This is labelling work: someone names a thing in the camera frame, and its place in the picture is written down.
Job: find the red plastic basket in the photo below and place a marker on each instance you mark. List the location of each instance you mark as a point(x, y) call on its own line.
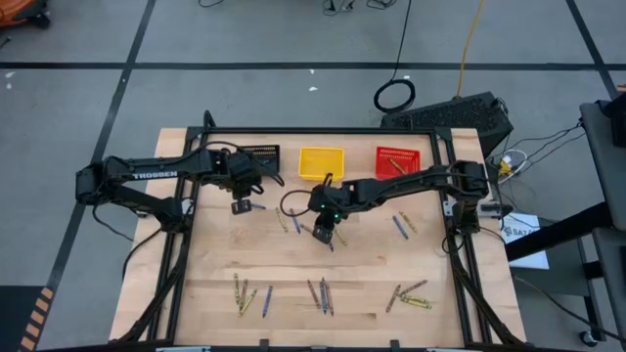
point(408, 159)

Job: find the black aluminium rig frame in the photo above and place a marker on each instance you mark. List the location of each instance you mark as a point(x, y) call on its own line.
point(318, 131)

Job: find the black caster wheel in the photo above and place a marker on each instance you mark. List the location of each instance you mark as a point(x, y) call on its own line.
point(587, 338)

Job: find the yellow plastic basket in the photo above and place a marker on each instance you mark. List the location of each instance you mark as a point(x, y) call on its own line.
point(318, 163)

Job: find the black perforated computer case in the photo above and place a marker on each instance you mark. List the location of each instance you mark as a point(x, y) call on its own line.
point(450, 117)

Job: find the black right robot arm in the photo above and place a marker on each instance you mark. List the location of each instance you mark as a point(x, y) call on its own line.
point(415, 183)

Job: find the white paper sheet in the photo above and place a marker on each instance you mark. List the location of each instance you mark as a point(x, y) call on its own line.
point(525, 244)

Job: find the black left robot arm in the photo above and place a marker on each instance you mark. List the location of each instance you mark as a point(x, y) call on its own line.
point(122, 171)

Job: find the grey metal cart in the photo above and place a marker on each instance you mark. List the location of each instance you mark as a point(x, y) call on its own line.
point(606, 146)

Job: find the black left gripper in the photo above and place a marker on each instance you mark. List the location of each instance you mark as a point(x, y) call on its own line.
point(242, 171)

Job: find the orange shop vacuum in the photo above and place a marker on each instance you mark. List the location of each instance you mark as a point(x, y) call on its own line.
point(17, 10)

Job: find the black edge clamp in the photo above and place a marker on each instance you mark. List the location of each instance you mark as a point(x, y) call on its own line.
point(394, 344)
point(264, 344)

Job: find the yellow power plug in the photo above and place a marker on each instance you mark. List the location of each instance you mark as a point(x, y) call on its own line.
point(505, 168)

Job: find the silver aluminium bracket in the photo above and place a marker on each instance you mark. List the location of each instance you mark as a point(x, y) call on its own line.
point(445, 350)
point(183, 349)

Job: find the black plastic basket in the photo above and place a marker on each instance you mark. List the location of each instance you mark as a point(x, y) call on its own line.
point(266, 154)

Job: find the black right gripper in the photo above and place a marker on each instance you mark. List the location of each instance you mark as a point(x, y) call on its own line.
point(325, 200)

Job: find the black controller box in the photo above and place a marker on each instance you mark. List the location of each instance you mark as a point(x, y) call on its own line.
point(494, 209)

